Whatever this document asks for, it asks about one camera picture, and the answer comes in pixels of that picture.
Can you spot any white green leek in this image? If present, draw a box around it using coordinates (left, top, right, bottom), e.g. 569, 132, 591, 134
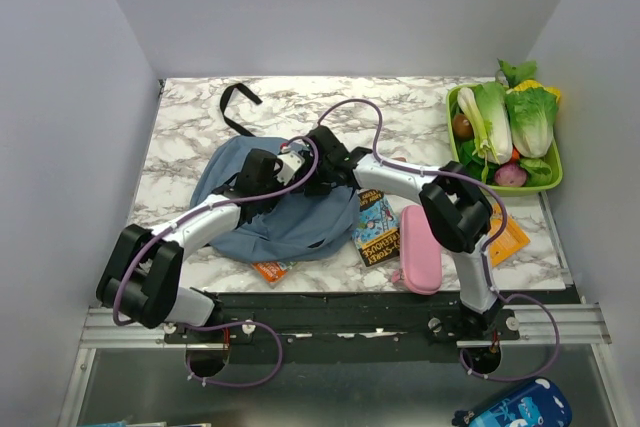
457, 87, 492, 160

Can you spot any right napa cabbage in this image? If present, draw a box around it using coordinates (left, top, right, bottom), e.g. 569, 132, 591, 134
505, 88, 558, 158

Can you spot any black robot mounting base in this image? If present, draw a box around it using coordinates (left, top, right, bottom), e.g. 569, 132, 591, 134
164, 292, 520, 370

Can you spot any purple red onion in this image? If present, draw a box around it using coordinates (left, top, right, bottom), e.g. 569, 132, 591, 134
494, 163, 528, 188

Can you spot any blue student backpack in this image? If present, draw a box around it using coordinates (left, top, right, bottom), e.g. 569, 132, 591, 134
189, 119, 359, 263

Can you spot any orange storey treehouse book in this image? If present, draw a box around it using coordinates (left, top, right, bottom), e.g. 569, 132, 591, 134
251, 261, 297, 288

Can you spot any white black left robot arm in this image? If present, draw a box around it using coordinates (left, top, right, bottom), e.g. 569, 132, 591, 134
96, 149, 304, 342

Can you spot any black storey treehouse book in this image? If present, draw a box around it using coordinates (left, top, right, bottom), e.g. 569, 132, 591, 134
352, 190, 400, 267

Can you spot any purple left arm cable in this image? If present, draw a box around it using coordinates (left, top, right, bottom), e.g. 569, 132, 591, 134
111, 135, 321, 389

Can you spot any aluminium rail frame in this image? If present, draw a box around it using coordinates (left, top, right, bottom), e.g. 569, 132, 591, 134
80, 304, 612, 350

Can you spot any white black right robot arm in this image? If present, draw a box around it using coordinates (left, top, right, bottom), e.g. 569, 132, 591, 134
305, 126, 504, 339

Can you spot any brown mushroom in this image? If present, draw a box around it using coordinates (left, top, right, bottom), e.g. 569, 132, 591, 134
452, 113, 474, 142

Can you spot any blue shark pencil case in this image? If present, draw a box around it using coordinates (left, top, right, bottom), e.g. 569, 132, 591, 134
451, 377, 573, 427

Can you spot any napa cabbage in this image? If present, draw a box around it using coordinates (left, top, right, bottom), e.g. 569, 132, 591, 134
473, 81, 513, 165
505, 88, 558, 158

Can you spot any orange carrot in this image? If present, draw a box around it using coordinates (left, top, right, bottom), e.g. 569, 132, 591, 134
510, 147, 521, 162

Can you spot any green leafy lettuce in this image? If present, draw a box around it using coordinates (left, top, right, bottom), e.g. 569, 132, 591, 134
498, 59, 538, 88

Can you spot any green plastic vegetable basket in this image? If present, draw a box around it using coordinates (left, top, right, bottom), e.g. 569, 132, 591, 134
445, 84, 564, 197

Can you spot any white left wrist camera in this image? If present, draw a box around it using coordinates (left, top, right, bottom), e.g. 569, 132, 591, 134
274, 145, 305, 186

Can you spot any yellow corn cob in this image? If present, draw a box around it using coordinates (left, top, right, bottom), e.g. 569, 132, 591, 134
509, 79, 562, 103

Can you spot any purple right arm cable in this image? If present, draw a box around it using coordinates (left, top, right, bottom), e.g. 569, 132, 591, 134
315, 98, 562, 382

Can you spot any orange notebook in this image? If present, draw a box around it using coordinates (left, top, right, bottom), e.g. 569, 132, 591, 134
489, 203, 530, 267

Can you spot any pink pencil case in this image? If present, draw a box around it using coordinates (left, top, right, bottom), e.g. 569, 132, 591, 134
391, 205, 443, 295

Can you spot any left napa cabbage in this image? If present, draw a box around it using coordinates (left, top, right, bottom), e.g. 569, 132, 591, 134
473, 81, 513, 165

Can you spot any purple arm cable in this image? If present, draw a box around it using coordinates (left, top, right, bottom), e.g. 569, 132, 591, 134
315, 98, 562, 382
111, 135, 321, 389

